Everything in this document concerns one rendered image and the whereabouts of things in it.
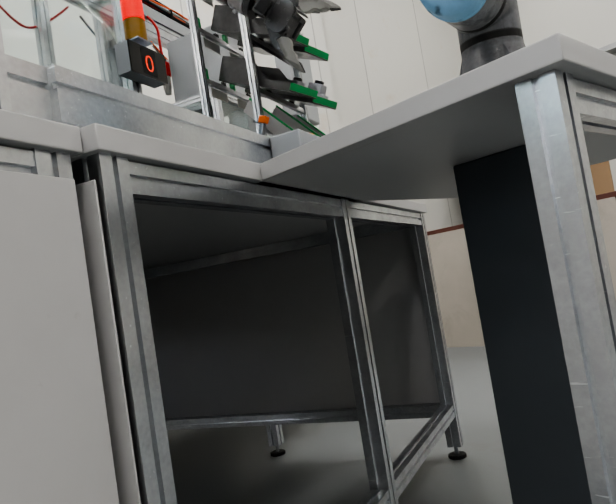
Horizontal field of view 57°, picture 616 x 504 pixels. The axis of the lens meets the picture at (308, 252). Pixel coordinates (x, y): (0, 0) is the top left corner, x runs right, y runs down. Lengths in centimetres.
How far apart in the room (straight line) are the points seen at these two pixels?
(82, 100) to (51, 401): 38
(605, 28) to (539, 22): 86
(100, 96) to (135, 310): 31
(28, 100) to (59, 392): 34
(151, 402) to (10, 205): 26
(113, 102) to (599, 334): 66
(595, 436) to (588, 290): 15
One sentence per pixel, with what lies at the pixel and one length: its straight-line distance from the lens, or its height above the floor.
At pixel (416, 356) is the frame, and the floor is 34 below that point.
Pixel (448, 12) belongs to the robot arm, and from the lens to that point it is 106.
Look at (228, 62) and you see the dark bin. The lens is 182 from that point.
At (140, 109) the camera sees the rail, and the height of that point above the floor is 94.
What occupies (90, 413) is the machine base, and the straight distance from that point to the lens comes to 64.
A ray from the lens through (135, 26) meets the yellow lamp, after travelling 144.
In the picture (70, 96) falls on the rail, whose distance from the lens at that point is 79.
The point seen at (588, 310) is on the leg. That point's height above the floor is 58.
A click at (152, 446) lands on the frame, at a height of 50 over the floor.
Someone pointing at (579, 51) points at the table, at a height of 85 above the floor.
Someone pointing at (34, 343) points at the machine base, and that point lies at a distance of 60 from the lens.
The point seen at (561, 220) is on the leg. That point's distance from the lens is 67.
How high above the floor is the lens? 65
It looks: 3 degrees up
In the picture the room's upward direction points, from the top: 9 degrees counter-clockwise
